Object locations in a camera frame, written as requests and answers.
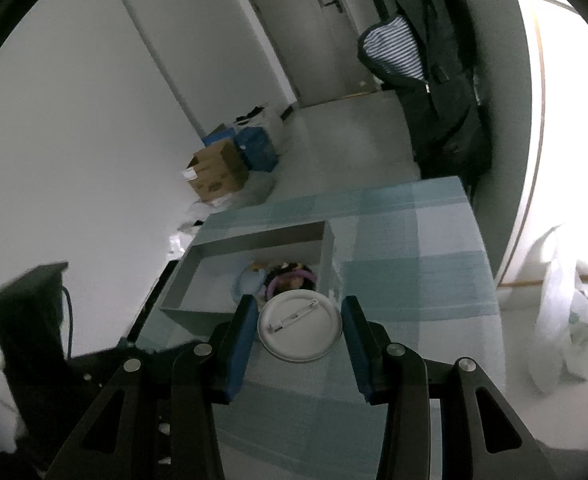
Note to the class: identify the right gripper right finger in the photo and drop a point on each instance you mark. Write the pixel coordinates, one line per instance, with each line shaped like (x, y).
(367, 344)

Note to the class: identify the brown cardboard box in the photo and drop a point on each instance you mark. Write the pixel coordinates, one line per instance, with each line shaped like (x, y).
(216, 171)

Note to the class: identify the grey cardboard box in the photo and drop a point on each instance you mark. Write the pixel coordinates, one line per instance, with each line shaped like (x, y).
(254, 274)

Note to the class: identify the white plastic bag by window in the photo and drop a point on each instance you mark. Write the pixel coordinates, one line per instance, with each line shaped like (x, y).
(559, 343)

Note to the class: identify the white round pin badge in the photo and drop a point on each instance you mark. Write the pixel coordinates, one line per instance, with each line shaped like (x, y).
(299, 326)

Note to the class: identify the grey door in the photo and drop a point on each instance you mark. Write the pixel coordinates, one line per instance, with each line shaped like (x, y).
(316, 43)

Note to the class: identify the teal checked tablecloth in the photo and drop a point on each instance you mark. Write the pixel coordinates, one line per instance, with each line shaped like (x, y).
(333, 384)

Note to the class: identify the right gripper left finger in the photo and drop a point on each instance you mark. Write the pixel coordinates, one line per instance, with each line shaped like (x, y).
(229, 366)

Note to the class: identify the black jacket striped shirt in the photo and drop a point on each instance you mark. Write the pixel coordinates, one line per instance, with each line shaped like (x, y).
(426, 52)

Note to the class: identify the blue bag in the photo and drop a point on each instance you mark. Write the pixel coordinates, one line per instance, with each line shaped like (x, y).
(253, 144)

